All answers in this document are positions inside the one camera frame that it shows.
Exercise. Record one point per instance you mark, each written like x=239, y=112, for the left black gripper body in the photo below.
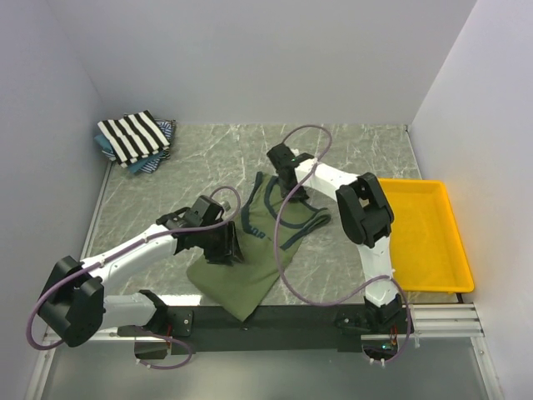
x=200, y=242

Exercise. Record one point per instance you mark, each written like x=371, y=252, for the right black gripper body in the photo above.
x=285, y=188

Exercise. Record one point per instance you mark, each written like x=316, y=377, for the olive green tank top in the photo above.
x=240, y=288

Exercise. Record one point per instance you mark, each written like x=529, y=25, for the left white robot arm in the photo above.
x=76, y=303

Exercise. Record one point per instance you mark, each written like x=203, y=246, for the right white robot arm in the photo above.
x=366, y=219

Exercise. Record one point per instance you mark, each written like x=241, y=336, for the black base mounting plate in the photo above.
x=288, y=327

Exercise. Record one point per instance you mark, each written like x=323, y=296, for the black white striped folded top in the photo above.
x=134, y=137

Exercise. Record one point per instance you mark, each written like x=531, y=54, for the teal folded top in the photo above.
x=107, y=150

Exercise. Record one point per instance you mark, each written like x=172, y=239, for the yellow plastic tray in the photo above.
x=426, y=248

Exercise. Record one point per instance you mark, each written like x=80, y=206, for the aluminium frame rail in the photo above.
x=448, y=320

